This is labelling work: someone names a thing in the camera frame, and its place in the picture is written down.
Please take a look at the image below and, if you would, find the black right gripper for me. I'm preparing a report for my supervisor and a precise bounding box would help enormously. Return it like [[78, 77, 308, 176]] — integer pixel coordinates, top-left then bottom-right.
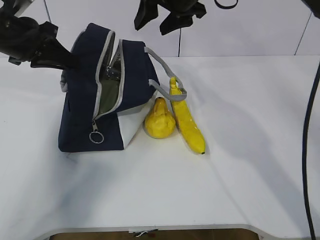
[[134, 0, 207, 36]]

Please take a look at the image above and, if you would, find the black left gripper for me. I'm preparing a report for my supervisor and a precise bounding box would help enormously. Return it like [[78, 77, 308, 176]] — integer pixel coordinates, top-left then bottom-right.
[[7, 21, 80, 70]]

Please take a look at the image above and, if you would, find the navy and white lunch bag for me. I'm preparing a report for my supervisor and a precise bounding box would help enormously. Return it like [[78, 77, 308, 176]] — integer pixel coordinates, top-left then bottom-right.
[[58, 23, 187, 153]]

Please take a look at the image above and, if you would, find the yellow pear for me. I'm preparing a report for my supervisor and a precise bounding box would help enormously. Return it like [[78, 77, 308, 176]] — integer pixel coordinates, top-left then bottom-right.
[[143, 97, 176, 139]]

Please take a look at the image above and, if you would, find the yellow banana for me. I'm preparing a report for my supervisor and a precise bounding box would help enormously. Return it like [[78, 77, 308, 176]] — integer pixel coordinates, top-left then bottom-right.
[[169, 76, 207, 155]]

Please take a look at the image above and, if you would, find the green lidded glass container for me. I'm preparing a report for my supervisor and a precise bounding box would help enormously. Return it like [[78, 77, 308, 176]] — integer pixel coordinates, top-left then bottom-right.
[[98, 76, 120, 114]]

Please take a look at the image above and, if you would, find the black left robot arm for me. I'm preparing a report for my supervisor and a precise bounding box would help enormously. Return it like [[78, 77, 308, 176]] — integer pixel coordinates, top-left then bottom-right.
[[0, 0, 80, 70]]

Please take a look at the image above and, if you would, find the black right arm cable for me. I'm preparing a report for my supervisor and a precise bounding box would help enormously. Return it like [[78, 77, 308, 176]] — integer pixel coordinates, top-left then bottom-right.
[[213, 0, 320, 240]]

